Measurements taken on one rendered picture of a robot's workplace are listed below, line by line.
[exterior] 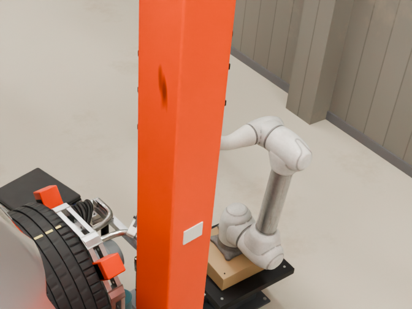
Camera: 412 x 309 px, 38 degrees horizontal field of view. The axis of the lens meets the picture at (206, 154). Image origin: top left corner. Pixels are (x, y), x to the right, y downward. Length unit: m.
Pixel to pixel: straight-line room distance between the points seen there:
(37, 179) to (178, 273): 2.08
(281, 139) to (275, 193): 0.28
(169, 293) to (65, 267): 0.44
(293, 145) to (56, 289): 1.14
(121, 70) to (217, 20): 4.23
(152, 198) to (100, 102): 3.49
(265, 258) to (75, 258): 1.12
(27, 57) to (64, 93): 0.75
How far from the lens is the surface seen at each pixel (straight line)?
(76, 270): 2.12
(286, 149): 2.58
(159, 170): 1.58
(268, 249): 2.94
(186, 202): 1.62
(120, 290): 2.24
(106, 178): 4.26
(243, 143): 2.62
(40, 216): 2.23
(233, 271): 3.13
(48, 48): 5.99
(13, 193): 3.68
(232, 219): 3.02
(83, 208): 2.45
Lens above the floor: 2.66
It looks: 36 degrees down
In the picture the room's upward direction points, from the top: 5 degrees clockwise
